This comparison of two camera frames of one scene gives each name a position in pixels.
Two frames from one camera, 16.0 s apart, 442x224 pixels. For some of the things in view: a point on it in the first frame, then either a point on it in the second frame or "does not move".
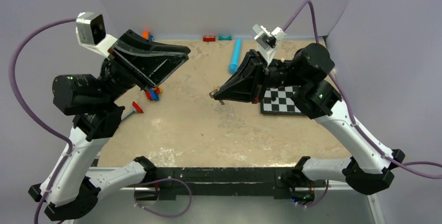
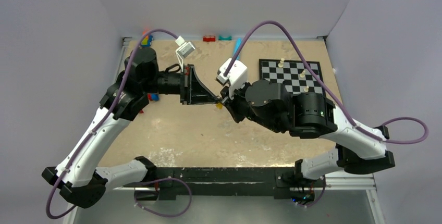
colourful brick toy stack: x=152 y=94 does not move
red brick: x=209 y=38 does not move
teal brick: x=222 y=38 does not move
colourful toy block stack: x=146 y=35 does not move
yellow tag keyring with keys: x=217 y=88 to x=219 y=106
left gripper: x=160 y=59 to x=196 y=92
